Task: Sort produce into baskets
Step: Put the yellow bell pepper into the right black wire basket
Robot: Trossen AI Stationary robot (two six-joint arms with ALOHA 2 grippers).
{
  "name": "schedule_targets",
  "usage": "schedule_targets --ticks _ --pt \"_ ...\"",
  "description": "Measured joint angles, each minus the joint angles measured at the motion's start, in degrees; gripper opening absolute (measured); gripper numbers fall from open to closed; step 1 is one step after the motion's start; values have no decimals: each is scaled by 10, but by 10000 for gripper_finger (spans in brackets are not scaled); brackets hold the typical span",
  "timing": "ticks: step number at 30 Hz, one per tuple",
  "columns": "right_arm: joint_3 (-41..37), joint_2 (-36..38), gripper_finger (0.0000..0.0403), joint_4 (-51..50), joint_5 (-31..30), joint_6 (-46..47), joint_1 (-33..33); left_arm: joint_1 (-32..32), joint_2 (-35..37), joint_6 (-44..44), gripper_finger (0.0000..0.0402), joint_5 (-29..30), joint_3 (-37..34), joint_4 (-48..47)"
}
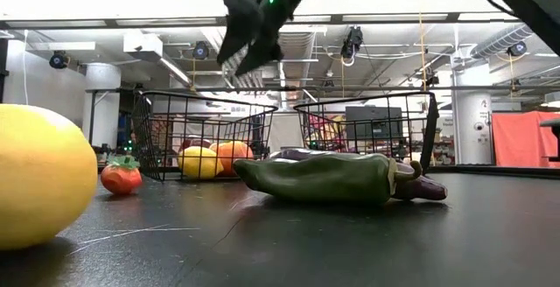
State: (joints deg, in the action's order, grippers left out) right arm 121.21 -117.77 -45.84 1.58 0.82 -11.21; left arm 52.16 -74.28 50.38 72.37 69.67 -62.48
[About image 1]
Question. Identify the orange peach with leaves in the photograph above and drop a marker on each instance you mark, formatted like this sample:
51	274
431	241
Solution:
234	153

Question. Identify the ribbed metal ceiling duct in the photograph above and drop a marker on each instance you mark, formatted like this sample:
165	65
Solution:
297	46

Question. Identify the yellow lemon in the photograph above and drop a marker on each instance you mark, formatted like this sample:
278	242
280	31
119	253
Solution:
197	164

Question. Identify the silver corrugated air duct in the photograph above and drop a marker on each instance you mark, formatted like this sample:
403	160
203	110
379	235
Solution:
503	39

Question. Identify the red apple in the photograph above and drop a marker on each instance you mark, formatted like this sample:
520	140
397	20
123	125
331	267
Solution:
197	142

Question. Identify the purple eggplant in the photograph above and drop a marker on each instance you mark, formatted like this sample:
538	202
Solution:
424	188

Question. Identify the long white light fixture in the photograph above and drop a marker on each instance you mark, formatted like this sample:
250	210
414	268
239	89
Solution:
175	70

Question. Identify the round yellow citrus fruit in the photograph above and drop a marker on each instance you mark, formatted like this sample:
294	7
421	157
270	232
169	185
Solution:
39	177

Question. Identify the dark monitor screen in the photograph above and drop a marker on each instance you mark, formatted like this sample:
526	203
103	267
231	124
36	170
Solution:
372	121

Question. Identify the white round column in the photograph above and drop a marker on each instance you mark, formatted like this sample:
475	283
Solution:
102	103
472	125

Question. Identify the white ceiling box unit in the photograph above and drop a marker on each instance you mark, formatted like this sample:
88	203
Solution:
142	44

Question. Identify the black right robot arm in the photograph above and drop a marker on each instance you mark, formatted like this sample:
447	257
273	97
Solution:
525	2

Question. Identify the red tomato green calyx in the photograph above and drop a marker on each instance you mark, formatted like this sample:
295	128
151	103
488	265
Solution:
120	179

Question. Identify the red-orange cloth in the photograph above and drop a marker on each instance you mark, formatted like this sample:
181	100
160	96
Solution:
520	140

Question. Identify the black overhead frame beam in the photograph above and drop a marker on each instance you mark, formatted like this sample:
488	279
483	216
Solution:
111	22

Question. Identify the black horizontal bar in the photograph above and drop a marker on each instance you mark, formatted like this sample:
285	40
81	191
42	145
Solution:
385	88

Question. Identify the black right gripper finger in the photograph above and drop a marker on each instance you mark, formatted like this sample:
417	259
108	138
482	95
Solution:
264	48
242	20

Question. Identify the green chili pepper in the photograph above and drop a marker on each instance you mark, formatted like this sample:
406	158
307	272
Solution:
315	177

